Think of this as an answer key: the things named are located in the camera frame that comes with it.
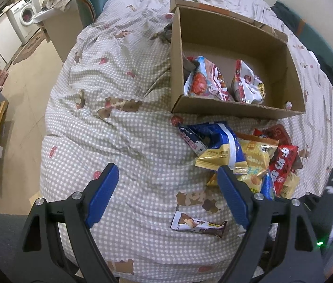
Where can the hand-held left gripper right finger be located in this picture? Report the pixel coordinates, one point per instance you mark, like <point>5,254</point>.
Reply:
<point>232,196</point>

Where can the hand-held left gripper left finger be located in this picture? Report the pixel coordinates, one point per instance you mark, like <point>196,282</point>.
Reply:
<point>101,196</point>

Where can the bright red snack packet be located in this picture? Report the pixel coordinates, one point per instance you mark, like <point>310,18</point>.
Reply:
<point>284,165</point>

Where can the brown cardboard box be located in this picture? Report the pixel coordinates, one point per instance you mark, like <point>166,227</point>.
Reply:
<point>234,44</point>

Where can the slim blue snack packet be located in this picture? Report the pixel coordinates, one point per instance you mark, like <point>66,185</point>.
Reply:
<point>268,187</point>

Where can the gold snack packet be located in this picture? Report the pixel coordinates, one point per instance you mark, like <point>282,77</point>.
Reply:
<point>213,159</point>

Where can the brown chocolate bar packet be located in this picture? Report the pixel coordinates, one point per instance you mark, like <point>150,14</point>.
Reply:
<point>196,224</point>

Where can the small yellow snack packet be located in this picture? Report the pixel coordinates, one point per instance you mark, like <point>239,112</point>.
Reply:
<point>291,187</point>

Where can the dark red snack packet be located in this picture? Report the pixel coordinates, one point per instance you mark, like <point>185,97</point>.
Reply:
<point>278,134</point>

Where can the brown door mat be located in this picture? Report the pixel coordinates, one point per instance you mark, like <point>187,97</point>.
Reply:
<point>28,48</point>

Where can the white side table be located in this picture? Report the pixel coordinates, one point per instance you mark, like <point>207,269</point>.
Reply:
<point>63,32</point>

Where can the teal pillow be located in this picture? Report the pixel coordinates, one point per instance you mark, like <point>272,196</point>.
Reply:
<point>311,41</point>

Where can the dark grey cloth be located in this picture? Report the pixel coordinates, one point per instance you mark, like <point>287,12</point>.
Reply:
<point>163,35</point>

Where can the white cabinet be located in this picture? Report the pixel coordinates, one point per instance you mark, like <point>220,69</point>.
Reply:
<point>1,38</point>

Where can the white washing machine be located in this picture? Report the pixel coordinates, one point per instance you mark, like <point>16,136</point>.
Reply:
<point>25,17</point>

